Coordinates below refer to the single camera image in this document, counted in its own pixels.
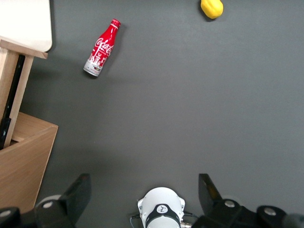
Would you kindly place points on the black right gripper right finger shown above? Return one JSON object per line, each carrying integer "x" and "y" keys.
{"x": 213, "y": 209}

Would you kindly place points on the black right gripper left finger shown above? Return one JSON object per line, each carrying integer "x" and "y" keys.
{"x": 69, "y": 206}

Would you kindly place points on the wooden drawer with slide rail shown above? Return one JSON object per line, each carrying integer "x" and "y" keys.
{"x": 22, "y": 78}

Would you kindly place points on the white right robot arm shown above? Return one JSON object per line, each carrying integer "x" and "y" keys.
{"x": 161, "y": 197}

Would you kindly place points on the wooden drawer cabinet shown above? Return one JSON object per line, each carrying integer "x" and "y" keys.
{"x": 23, "y": 166}

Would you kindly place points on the red cola bottle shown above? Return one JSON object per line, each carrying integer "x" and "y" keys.
{"x": 102, "y": 47}

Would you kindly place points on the beige plastic tray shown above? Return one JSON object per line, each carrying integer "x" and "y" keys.
{"x": 23, "y": 21}

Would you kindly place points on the yellow lemon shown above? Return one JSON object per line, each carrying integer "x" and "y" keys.
{"x": 212, "y": 8}

